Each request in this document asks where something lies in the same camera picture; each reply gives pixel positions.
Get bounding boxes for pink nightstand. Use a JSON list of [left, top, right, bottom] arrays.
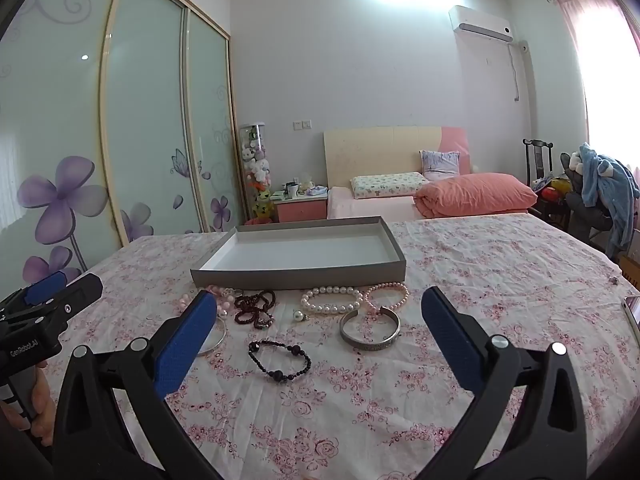
[[270, 187, 330, 224]]

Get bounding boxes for silver cuff bangle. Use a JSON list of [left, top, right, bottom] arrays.
[[339, 306, 403, 354]]

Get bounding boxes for blue plush garment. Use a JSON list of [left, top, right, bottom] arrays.
[[570, 142, 640, 262]]

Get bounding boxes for pink bed mattress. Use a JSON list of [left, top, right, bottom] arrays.
[[327, 185, 532, 221]]

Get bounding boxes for grey chair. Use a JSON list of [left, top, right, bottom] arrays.
[[559, 152, 623, 248]]

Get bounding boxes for white air conditioner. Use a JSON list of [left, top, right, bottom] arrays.
[[448, 4, 515, 44]]

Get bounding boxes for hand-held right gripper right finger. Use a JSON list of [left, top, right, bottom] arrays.
[[420, 287, 588, 480]]

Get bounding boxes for clear tube of plush toys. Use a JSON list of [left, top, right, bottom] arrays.
[[238, 123, 276, 224]]

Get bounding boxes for pink curtain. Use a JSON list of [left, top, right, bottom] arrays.
[[554, 0, 640, 173]]

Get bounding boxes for pink pearl bracelet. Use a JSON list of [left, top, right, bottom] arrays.
[[363, 281, 410, 317]]

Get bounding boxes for lavender cushion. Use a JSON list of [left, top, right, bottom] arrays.
[[419, 149, 460, 180]]

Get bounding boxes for smartphone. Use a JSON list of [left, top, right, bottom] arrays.
[[622, 296, 640, 335]]

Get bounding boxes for floral print pillow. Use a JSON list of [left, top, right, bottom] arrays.
[[349, 172, 431, 199]]

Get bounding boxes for yellow and red toys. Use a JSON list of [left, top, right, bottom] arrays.
[[533, 175, 575, 205]]

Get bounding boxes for pink floral sheet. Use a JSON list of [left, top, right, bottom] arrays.
[[0, 214, 640, 480]]

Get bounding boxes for dark red bead bracelet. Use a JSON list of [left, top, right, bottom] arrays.
[[234, 288, 275, 331]]

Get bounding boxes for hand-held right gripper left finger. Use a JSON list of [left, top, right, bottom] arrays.
[[52, 289, 221, 480]]

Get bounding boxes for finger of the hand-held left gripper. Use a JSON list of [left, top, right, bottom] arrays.
[[0, 274, 104, 335], [0, 271, 68, 313]]

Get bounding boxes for salmon pink pillow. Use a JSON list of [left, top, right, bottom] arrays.
[[413, 172, 539, 219]]

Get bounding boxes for black bead bracelet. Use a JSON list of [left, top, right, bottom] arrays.
[[247, 339, 312, 384]]

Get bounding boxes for white pearl bracelet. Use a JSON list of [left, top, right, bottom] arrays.
[[300, 285, 364, 317]]

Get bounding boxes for dark wooden chair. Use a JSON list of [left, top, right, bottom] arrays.
[[522, 138, 572, 232]]

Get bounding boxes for light pink bead bracelet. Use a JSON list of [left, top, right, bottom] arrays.
[[177, 284, 242, 320]]

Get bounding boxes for thin silver bangle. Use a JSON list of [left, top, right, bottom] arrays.
[[196, 317, 229, 357]]

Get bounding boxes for flower print sliding wardrobe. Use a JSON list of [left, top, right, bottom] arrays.
[[0, 0, 247, 288]]

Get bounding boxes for beige and pink headboard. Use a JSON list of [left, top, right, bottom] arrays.
[[323, 126, 472, 191]]

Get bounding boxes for person's left hand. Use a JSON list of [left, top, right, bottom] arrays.
[[0, 367, 56, 447]]

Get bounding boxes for grey cardboard box tray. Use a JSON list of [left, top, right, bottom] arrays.
[[190, 216, 407, 292]]

